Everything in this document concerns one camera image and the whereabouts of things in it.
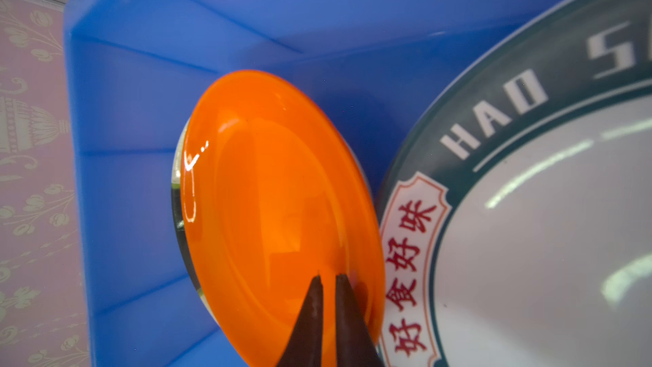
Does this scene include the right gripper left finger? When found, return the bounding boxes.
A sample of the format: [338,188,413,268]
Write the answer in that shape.
[277,275,324,367]

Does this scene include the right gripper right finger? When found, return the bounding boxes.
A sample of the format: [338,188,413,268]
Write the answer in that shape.
[336,275,384,367]

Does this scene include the orange plate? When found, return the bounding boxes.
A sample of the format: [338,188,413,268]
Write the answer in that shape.
[179,71,385,366]

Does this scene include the green rimmed plate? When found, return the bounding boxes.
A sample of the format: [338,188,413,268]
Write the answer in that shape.
[378,0,651,366]

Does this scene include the cream plate with dark spot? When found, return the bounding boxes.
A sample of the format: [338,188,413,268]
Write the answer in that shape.
[170,116,220,325]

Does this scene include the blue plastic bin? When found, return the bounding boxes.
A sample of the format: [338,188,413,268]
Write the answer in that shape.
[65,0,565,366]

